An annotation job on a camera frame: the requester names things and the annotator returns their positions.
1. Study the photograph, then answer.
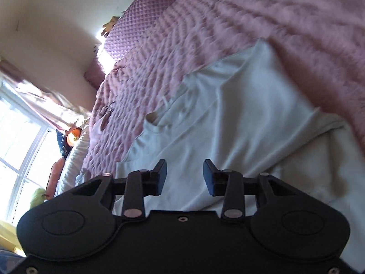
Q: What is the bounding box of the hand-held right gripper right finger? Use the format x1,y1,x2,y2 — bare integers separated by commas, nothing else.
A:
202,159,297,219

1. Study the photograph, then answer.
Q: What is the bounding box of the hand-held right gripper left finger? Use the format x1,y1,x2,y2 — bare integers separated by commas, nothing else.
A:
70,159,167,219

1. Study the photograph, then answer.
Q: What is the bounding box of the white printed t-shirt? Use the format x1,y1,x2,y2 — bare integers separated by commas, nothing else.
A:
112,38,350,216

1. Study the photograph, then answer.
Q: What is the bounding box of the white bed sheet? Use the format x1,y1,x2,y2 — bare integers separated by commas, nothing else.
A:
54,131,92,198

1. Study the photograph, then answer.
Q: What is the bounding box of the pink long plush toy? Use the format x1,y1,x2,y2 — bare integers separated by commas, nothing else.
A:
46,157,67,201

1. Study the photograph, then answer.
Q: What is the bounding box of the cream cloth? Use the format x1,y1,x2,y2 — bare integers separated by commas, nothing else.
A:
274,124,365,252

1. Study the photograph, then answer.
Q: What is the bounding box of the mauve cushion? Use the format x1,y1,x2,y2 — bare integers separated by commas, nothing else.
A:
83,59,107,88

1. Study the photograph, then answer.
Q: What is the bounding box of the green plush toy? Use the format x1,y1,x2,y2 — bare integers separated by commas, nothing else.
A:
30,188,48,209

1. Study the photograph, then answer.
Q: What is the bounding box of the pink curtain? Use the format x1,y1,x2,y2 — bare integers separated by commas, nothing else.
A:
0,57,92,133

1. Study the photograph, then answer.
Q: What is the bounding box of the window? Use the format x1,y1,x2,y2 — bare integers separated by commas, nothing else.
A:
0,80,69,226

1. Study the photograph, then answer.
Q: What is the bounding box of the pink fluffy blanket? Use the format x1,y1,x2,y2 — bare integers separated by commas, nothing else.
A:
86,0,365,179

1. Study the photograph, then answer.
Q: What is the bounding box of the purple quilted pillow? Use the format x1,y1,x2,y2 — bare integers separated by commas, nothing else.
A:
101,0,200,62

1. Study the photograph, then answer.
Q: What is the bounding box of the yellow plush toy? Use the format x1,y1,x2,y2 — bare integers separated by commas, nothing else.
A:
100,16,121,37

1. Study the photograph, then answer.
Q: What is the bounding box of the black hair tie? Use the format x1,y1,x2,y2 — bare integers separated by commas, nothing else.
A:
99,101,116,118

